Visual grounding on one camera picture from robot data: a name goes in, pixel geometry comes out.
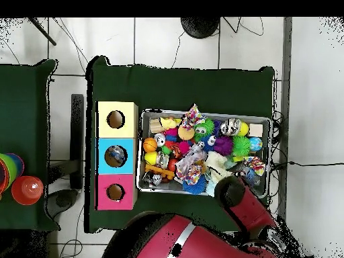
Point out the orange toy basketball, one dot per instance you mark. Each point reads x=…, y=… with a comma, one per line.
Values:
x=150, y=144

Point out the cream waffle cloth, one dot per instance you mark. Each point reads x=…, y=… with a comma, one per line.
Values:
x=216, y=164

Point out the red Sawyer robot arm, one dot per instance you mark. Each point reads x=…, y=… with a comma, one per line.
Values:
x=250, y=209

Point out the wooden box with three holes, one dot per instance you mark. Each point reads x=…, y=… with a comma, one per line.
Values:
x=129, y=131

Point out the blue spiky rubber ball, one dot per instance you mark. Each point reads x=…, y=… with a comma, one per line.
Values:
x=194, y=186

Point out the purple knobby rubber ball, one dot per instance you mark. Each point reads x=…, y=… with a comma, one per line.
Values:
x=223, y=145

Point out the green spiky rubber ball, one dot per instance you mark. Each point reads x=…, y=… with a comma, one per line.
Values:
x=242, y=145

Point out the yellow ball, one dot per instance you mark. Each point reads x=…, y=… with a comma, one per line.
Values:
x=244, y=129

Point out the blue globe ball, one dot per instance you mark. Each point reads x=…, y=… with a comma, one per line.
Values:
x=255, y=143

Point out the plain wooden block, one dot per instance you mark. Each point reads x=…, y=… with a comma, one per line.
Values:
x=255, y=130

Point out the black upright panel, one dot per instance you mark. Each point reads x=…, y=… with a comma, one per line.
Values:
x=77, y=121

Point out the black round stand base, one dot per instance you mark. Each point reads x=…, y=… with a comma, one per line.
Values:
x=200, y=27

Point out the grey oval floor base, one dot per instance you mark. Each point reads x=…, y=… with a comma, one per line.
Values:
x=63, y=200

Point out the dark green side tablecloth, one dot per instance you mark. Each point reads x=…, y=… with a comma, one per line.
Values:
x=24, y=107

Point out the red plastic cup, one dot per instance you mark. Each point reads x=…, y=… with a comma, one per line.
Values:
x=27, y=190

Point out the black tripod leg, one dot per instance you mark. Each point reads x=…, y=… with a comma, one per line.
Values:
x=43, y=31

